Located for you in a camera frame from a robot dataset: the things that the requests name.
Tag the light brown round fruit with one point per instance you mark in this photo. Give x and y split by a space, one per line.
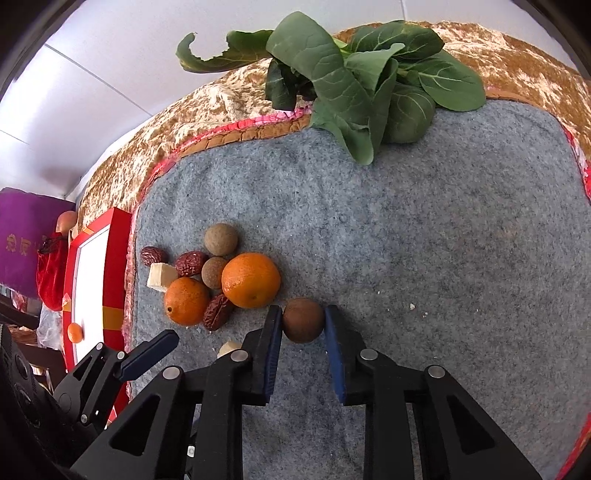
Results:
214 272
221 239

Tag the red date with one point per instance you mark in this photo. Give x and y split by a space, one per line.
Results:
218 312
190 263
150 256

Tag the pale white cube piece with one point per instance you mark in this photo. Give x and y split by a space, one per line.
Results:
228 348
161 277

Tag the red box white inside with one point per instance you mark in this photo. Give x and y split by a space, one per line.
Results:
92 277

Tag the clear plastic bag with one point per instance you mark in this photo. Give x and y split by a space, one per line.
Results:
48 327

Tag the grey felt mat red trim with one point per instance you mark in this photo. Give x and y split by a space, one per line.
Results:
415 230

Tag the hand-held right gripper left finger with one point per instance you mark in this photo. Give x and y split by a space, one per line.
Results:
272 355

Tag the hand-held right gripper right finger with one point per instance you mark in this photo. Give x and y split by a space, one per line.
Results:
333 355

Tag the large orange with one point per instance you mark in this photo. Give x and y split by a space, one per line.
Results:
251 280

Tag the gold velvet blanket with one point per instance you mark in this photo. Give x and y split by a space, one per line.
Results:
221 101

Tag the peach-coloured ball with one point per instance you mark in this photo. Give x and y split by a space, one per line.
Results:
67 220

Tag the purple box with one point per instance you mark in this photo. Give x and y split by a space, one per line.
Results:
27 230

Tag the green leafy vegetable bunch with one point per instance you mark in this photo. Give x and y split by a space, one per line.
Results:
323 69

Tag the medium orange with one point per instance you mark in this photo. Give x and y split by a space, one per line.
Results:
187 301

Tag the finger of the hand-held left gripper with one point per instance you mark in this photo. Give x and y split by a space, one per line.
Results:
150 354

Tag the red cloth pouch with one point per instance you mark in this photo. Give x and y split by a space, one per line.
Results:
53 277

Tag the small orange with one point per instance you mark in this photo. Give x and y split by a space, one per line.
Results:
75 333

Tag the dark brown round fruit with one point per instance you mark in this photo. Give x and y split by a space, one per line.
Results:
302 321

